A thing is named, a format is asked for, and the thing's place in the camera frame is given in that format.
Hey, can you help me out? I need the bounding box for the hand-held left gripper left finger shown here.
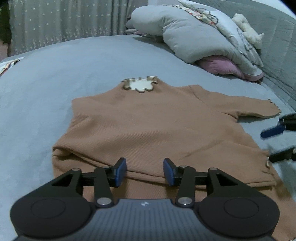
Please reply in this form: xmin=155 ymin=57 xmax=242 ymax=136
xmin=51 ymin=158 xmax=127 ymax=207

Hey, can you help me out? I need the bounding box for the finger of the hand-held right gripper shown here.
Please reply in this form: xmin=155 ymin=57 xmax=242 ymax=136
xmin=260 ymin=112 xmax=296 ymax=139
xmin=268 ymin=146 xmax=296 ymax=163

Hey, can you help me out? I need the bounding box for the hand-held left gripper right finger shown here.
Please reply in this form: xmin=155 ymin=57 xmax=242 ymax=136
xmin=163 ymin=158 xmax=238 ymax=207

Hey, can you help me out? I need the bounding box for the brown ribbed sweater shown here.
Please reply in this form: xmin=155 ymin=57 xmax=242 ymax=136
xmin=52 ymin=75 xmax=296 ymax=241

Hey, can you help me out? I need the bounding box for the pink pillow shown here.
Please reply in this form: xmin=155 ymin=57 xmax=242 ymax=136
xmin=200 ymin=56 xmax=264 ymax=82

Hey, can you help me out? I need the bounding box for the white plush toy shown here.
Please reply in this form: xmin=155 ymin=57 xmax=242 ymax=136
xmin=232 ymin=13 xmax=265 ymax=49

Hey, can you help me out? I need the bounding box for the grey printed quilt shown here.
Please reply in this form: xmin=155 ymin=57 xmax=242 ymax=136
xmin=126 ymin=0 xmax=265 ymax=76

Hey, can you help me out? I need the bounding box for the striped pillow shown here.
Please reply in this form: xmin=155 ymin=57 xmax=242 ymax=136
xmin=124 ymin=28 xmax=162 ymax=42

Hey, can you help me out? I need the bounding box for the white orange striped cloth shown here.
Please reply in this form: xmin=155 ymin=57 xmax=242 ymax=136
xmin=0 ymin=57 xmax=24 ymax=76

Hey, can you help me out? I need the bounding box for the grey star-print curtain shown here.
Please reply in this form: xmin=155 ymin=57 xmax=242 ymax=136
xmin=8 ymin=0 xmax=148 ymax=56

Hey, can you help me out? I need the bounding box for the dark cloth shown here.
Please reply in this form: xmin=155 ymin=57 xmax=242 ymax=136
xmin=0 ymin=2 xmax=12 ymax=45

